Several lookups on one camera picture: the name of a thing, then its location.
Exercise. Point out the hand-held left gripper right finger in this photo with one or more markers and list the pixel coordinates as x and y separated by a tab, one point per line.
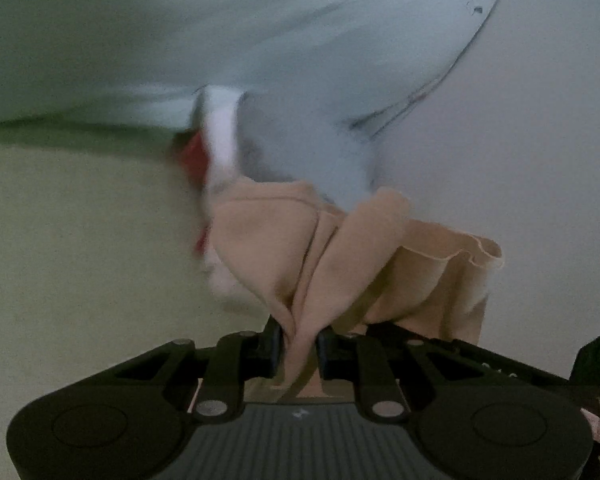
322	355

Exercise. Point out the white and red cloth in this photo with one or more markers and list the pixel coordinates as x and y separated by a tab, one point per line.
222	125

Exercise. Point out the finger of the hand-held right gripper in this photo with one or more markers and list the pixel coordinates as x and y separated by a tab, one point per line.
510	360

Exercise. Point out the beige cloth garment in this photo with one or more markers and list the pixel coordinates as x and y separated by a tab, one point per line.
280	230

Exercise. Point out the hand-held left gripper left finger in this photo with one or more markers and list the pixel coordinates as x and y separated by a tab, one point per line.
277	350

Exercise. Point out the pale blue sheet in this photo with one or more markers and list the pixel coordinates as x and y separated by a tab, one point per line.
230	25

